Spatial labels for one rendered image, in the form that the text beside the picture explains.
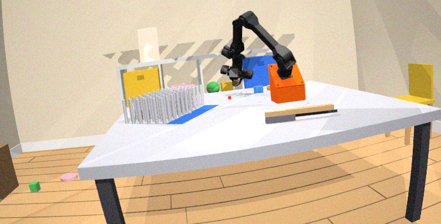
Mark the blue flat strip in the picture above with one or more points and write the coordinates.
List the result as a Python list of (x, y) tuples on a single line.
[(193, 114)]

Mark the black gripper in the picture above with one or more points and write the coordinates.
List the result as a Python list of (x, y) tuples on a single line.
[(245, 73)]

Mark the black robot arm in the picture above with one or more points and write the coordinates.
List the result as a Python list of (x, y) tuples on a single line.
[(281, 54)]

